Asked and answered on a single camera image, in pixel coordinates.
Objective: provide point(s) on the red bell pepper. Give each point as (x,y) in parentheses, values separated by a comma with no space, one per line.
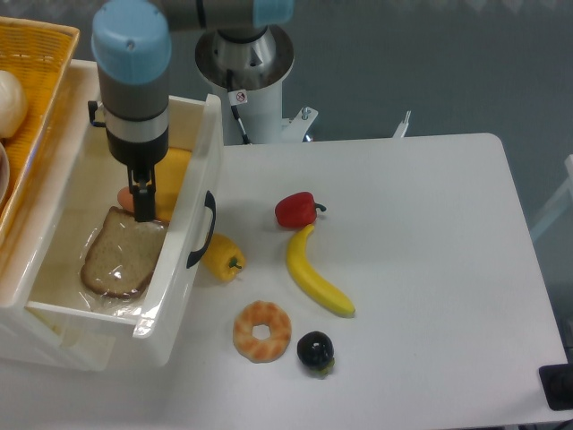
(298,210)

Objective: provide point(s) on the dark purple mangosteen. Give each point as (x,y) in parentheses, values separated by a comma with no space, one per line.
(315,351)

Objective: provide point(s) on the glazed donut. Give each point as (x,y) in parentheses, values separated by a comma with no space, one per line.
(262,332)

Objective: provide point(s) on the yellow bell pepper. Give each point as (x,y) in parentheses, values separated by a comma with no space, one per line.
(223,258)

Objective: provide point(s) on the yellow banana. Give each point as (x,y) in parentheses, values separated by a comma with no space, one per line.
(310,281)

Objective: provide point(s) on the brown bread slice in wrap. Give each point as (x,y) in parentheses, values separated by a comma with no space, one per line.
(121,260)

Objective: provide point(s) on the white round bun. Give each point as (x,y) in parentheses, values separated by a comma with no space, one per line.
(14,104)

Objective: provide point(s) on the yellow wicker basket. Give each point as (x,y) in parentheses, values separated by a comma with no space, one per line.
(38,54)

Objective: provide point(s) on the white drawer cabinet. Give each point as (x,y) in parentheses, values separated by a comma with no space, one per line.
(28,332)

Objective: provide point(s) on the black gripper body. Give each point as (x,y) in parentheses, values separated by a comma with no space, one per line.
(142,157)

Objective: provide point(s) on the dark bowl at left edge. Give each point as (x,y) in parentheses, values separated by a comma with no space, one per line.
(4,174)

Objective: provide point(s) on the black device at table edge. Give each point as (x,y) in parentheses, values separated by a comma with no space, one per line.
(557,385)

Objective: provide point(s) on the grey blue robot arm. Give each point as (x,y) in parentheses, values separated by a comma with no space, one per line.
(131,43)

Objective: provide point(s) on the white frame at right edge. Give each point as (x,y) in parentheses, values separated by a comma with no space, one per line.
(555,206)

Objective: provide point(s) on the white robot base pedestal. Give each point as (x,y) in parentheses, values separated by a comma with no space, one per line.
(246,69)

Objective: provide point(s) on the open white drawer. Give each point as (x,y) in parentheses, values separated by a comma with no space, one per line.
(143,329)

